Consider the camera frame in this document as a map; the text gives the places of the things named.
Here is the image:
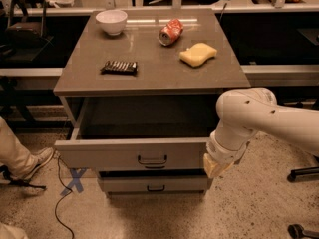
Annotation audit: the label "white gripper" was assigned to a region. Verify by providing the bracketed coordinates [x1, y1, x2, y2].
[203, 131, 248, 179]

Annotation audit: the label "grey top drawer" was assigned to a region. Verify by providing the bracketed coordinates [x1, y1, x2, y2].
[56, 95, 218, 171]

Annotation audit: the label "grey drawer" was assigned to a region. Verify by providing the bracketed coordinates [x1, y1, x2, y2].
[56, 95, 218, 171]
[98, 168, 212, 194]

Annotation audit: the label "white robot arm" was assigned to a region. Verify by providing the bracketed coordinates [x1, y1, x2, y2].
[203, 88, 319, 178]

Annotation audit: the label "grey lower drawer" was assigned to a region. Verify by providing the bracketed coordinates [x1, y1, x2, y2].
[98, 168, 212, 194]

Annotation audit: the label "grey drawer cabinet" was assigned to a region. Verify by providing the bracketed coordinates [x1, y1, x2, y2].
[54, 9, 249, 191]

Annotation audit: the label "black caster wheel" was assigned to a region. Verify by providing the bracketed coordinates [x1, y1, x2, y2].
[288, 224, 319, 239]

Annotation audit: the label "yellow sponge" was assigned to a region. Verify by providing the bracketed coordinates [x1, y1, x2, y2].
[179, 43, 217, 68]

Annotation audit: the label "crushed red soda can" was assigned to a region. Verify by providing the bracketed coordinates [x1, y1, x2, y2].
[159, 19, 183, 47]

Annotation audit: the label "black snack bar wrapper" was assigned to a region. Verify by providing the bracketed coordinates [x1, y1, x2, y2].
[100, 61, 138, 76]

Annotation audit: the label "beige sneaker shoe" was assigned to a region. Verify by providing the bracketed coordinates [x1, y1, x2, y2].
[15, 147, 54, 180]

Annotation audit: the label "white ceramic bowl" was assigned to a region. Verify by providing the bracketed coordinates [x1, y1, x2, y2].
[96, 10, 128, 36]

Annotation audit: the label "person's leg beige trousers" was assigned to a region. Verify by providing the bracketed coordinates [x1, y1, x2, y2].
[0, 117, 37, 178]

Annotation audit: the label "black chair at left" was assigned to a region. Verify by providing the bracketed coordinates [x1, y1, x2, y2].
[0, 0, 52, 63]

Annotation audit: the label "black lower drawer handle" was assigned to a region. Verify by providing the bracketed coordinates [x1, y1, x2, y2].
[147, 185, 165, 192]

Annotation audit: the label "black drawer handle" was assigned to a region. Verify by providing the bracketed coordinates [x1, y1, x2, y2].
[147, 185, 165, 192]
[138, 155, 167, 166]

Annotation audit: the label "black top drawer handle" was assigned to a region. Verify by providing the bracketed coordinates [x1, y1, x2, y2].
[138, 155, 167, 166]

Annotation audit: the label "black floor cable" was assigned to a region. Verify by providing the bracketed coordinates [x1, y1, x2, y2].
[0, 154, 76, 239]

